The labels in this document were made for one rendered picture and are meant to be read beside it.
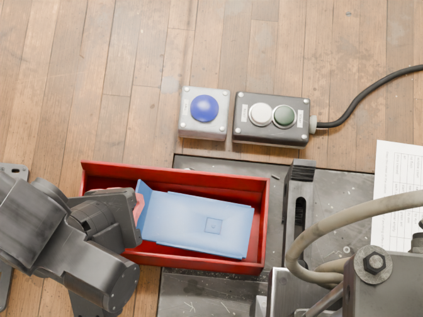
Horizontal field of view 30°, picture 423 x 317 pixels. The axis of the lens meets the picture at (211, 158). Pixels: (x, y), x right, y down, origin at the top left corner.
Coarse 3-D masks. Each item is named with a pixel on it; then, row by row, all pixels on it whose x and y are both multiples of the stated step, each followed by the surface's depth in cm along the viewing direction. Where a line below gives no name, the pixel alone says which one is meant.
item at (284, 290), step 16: (272, 272) 81; (288, 272) 81; (272, 288) 81; (288, 288) 81; (304, 288) 81; (320, 288) 81; (272, 304) 80; (288, 304) 80; (304, 304) 80; (336, 304) 81
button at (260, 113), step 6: (252, 108) 109; (258, 108) 109; (264, 108) 109; (270, 108) 109; (252, 114) 109; (258, 114) 109; (264, 114) 109; (270, 114) 109; (258, 120) 109; (264, 120) 109
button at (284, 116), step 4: (280, 108) 109; (284, 108) 109; (288, 108) 109; (276, 112) 109; (280, 112) 109; (284, 112) 109; (288, 112) 109; (292, 112) 109; (276, 116) 109; (280, 116) 109; (284, 116) 109; (288, 116) 109; (292, 116) 109; (276, 120) 109; (280, 120) 109; (284, 120) 109; (288, 120) 109; (292, 120) 109; (280, 124) 109; (284, 124) 109; (288, 124) 109
